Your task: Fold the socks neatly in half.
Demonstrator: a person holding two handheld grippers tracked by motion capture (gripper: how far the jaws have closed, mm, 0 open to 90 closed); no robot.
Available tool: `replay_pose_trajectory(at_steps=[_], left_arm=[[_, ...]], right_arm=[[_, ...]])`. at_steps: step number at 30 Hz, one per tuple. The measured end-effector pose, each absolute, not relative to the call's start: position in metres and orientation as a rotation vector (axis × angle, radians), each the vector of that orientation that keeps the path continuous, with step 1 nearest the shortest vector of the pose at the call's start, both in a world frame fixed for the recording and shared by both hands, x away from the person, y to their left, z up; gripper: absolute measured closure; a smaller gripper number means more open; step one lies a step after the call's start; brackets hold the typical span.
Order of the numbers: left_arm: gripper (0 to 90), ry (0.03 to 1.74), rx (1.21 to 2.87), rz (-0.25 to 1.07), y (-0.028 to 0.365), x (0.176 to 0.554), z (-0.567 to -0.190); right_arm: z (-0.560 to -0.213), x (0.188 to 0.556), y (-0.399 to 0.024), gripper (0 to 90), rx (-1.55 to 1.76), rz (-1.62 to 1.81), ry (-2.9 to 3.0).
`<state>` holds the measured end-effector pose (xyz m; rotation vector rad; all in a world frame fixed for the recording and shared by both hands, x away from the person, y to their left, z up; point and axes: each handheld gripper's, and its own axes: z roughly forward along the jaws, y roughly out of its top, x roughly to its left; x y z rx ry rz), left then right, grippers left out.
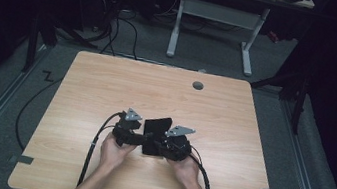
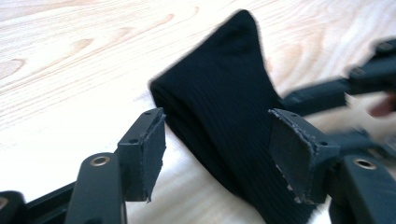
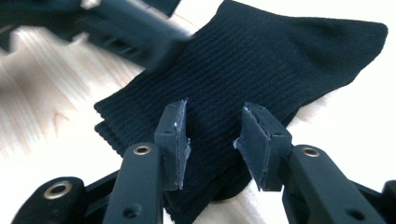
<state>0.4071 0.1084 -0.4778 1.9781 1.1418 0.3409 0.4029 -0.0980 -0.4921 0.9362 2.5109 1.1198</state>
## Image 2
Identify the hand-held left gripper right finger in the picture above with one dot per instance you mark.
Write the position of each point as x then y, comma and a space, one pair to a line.
295, 155

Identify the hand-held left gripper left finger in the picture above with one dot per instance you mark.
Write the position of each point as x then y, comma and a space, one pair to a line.
141, 155

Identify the black sock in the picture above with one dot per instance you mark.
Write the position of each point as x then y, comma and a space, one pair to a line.
224, 93

